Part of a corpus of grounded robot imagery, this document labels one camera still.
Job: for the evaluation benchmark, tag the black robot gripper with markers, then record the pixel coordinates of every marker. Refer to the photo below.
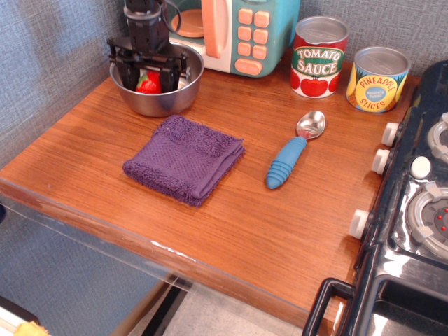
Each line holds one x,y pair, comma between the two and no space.
148,47

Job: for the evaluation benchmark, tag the red plastic strawberry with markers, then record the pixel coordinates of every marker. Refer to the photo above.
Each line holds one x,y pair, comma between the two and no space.
149,83

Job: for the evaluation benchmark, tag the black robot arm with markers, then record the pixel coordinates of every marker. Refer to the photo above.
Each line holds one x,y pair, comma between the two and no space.
142,10

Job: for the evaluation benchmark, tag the metal pot bowl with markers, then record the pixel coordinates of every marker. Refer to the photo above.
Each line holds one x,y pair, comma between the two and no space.
191,67

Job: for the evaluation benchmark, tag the purple folded towel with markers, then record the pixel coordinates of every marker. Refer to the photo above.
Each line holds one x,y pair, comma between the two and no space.
184,160

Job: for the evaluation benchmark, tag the teal toy microwave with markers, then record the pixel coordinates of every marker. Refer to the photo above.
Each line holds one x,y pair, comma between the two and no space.
246,38

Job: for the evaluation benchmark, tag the tomato sauce can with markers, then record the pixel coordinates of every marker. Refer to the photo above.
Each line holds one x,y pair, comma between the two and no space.
318,54

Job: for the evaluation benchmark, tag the pineapple slices can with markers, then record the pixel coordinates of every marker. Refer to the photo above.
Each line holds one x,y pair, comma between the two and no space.
377,79

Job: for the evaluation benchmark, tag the white stove knob middle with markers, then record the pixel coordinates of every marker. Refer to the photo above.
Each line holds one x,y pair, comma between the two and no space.
380,161

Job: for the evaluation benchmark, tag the white stove knob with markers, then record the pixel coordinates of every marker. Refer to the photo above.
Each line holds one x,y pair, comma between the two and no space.
358,223
380,161
389,134

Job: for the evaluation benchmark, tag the white stove knob top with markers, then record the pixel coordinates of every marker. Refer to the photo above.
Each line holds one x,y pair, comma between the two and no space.
389,134

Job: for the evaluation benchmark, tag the white stove knob bottom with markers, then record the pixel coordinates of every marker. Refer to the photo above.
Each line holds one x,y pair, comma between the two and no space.
358,223

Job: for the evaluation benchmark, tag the yellow object bottom left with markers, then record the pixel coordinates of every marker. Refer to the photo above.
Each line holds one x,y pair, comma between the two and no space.
30,329

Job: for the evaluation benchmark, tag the black toy stove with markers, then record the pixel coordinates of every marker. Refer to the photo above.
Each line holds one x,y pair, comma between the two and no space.
400,285

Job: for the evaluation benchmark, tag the blue handled metal spoon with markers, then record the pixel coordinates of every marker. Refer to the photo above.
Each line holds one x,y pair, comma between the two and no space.
310,126

